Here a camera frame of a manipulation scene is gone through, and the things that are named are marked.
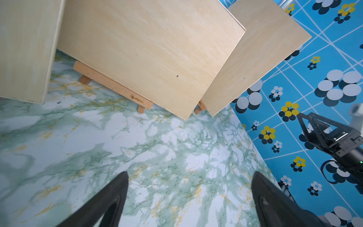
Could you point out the wooden easel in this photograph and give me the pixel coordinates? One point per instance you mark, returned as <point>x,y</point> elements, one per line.
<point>88,74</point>
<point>200,108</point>

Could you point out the plywood board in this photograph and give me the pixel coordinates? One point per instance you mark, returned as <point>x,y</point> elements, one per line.
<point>271,35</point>
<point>167,51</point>
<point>29,36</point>

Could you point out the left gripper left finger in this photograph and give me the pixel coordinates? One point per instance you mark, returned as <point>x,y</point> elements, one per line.
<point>105,207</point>

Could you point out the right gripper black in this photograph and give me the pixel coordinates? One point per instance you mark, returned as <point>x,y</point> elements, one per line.
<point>340,141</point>

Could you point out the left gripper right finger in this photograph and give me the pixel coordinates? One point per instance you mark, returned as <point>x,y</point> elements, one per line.
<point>275,209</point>

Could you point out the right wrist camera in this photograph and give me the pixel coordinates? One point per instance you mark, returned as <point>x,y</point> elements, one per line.
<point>356,111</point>

